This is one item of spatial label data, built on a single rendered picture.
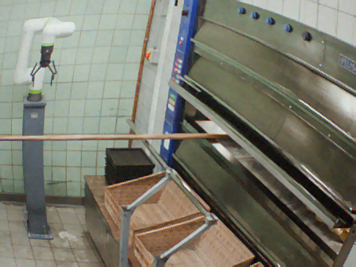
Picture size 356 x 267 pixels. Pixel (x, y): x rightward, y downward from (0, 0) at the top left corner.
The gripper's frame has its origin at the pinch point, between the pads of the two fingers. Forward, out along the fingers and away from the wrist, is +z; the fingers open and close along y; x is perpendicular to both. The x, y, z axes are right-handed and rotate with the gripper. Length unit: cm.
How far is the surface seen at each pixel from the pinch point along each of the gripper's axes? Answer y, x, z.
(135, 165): -76, -16, 63
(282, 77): -104, 87, -33
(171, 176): -66, 63, 28
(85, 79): -52, -101, 29
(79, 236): -39, -43, 147
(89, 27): -47, -102, -18
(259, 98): -106, 65, -14
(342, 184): -105, 151, -8
